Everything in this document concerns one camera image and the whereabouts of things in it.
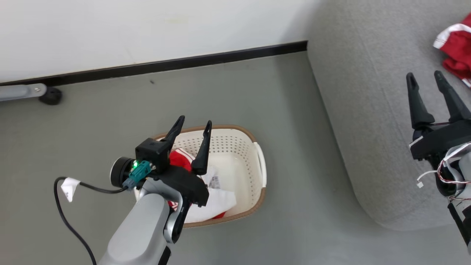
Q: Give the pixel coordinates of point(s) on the white and red garment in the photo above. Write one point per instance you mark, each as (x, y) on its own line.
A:
(220, 200)

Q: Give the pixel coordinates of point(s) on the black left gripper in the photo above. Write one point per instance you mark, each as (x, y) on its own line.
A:
(187, 186)

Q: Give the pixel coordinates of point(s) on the red garment with white stripe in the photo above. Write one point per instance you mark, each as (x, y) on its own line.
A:
(460, 48)

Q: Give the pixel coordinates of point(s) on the black baseboard strip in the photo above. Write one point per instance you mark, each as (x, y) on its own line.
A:
(184, 62)

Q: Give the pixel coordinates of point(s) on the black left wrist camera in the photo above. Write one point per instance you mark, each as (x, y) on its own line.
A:
(152, 151)

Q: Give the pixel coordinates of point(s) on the cream perforated laundry basket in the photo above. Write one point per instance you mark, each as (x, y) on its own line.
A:
(235, 158)

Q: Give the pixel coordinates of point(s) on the grey metal bar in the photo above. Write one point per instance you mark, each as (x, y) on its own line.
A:
(18, 92)

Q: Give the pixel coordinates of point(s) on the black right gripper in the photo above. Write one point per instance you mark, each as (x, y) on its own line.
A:
(438, 141)

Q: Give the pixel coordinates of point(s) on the black round foot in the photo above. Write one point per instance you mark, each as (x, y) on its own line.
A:
(51, 96)

